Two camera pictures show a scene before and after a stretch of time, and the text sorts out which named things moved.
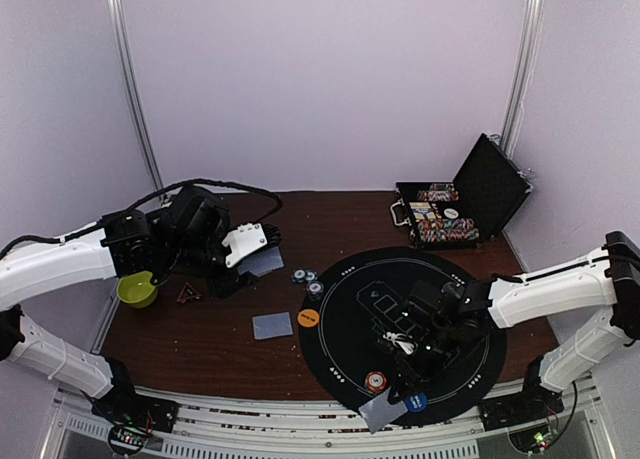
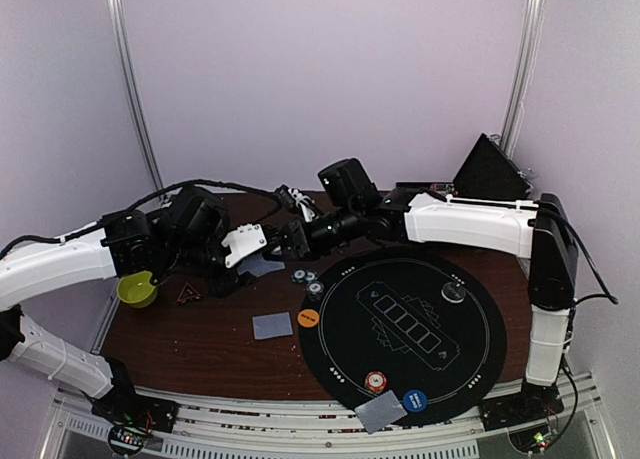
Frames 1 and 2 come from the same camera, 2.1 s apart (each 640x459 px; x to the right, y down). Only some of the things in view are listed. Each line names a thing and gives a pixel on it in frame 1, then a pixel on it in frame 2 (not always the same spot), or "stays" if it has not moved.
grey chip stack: [315, 290] stays
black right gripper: [409, 361] -> [293, 239]
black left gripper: [222, 287] stays
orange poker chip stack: [375, 381] stays
